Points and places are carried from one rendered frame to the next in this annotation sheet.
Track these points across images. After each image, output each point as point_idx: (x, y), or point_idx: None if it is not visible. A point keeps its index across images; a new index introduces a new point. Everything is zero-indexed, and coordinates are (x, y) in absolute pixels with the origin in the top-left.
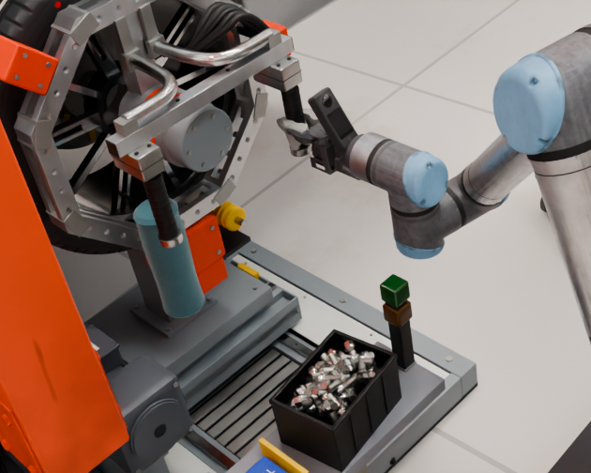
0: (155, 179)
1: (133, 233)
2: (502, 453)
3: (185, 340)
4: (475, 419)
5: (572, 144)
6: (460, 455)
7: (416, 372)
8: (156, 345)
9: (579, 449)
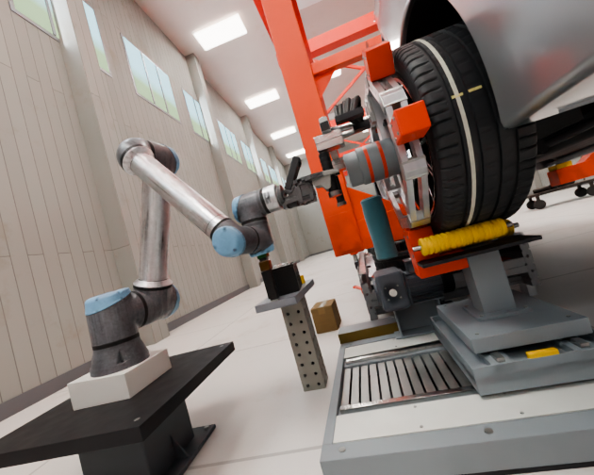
0: None
1: (396, 212)
2: (280, 460)
3: (454, 313)
4: (311, 466)
5: None
6: (305, 443)
7: (268, 302)
8: (461, 306)
9: (200, 368)
